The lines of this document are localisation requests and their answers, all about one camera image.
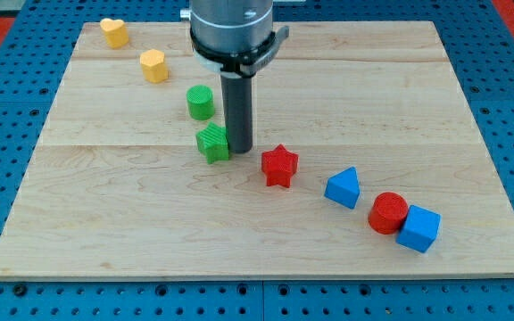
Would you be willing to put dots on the yellow heart block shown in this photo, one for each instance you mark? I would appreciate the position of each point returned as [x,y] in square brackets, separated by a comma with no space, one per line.
[115,32]

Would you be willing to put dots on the red star block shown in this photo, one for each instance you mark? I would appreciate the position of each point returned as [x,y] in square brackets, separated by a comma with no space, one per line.
[279,165]

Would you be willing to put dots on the green cylinder block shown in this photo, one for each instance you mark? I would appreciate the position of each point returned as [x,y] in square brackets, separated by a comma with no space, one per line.
[200,102]

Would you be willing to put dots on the blue cube block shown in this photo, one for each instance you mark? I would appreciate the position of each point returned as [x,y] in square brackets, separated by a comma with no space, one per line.
[420,229]

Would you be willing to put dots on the yellow hexagon block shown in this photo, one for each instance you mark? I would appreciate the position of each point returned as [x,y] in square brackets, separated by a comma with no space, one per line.
[153,66]

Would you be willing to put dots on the red cylinder block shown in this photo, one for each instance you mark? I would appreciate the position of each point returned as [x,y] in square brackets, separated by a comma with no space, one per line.
[388,213]

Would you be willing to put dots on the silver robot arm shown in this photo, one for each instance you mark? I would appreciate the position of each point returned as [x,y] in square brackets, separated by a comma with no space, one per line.
[230,26]

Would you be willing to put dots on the wooden board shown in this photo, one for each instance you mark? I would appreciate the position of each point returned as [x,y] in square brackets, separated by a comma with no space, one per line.
[116,189]

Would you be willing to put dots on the green star block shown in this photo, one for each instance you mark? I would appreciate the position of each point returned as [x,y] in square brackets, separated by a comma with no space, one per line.
[212,143]

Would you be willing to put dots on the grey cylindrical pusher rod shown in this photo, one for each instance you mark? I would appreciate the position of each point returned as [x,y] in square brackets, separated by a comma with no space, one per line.
[237,94]

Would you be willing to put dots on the blue triangle block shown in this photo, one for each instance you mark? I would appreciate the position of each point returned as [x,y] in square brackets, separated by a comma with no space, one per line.
[344,188]

